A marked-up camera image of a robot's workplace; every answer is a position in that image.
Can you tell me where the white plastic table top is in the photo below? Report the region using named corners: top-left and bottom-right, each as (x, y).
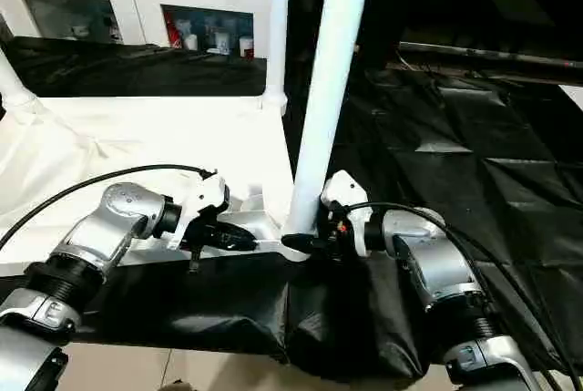
top-left (0, 92), bottom-right (320, 267)

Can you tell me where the white plastic table leg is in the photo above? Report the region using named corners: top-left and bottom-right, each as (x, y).
top-left (0, 48), bottom-right (40, 112)
top-left (261, 0), bottom-right (292, 112)
top-left (281, 0), bottom-right (377, 235)

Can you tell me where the black plastic mat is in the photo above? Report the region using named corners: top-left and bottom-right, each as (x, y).
top-left (0, 35), bottom-right (583, 381)

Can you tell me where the red box in cabinet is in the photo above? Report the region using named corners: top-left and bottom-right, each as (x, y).
top-left (164, 12), bottom-right (179, 49)

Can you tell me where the white flat board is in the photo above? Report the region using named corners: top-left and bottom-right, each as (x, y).
top-left (558, 84), bottom-right (583, 113)

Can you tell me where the black right camera cable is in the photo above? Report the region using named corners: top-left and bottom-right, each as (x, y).
top-left (335, 201), bottom-right (583, 391)

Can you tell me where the black camera cable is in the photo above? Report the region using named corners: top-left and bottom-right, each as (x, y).
top-left (335, 201), bottom-right (583, 391)
top-left (0, 163), bottom-right (219, 252)

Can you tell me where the black left camera cable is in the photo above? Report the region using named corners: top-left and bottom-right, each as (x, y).
top-left (0, 163), bottom-right (219, 252)

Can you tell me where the dark metal rail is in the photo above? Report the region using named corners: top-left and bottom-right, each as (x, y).
top-left (398, 40), bottom-right (583, 74)

